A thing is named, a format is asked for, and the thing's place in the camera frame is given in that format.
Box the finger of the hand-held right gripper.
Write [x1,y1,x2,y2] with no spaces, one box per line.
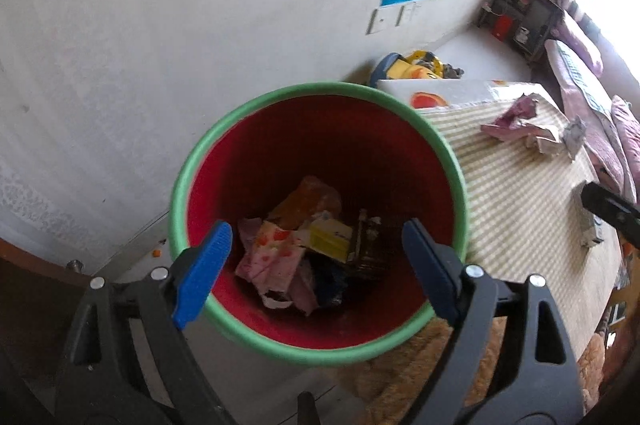
[581,182,640,251]

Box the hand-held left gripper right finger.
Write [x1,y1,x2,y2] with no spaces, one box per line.
[400,218,587,425]

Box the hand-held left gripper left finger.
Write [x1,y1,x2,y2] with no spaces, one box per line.
[55,221,236,425]

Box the small grey packet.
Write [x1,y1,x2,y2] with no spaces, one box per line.
[581,205,603,249]

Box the pink printed wrapper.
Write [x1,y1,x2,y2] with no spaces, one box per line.
[235,217,308,293]

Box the dark blue wrapper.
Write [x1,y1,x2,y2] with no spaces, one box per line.
[312,262,351,308]

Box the small yellow box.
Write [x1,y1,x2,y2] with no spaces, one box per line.
[307,217,353,263]

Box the red bin with green rim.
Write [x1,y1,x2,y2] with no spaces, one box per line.
[169,81,469,367]

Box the grey crumpled wrapper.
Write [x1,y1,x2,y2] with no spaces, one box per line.
[562,115,588,161]

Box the striped table mat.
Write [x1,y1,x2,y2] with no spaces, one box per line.
[420,98,623,356]

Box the brown fuzzy blanket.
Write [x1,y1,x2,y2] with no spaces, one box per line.
[337,317,608,425]

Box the pink bedding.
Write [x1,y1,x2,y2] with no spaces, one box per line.
[544,10,640,201]

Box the dark wooden furniture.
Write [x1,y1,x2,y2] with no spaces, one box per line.
[0,237,96,406]

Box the white box with fruit print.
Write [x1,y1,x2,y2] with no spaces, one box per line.
[376,78,543,111]

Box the yellow toy vehicle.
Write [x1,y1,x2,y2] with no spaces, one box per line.
[371,50,466,87]

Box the dark shelf unit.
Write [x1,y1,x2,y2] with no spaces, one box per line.
[475,0,563,65]

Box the red container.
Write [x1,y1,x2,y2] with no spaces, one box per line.
[492,14,515,40]

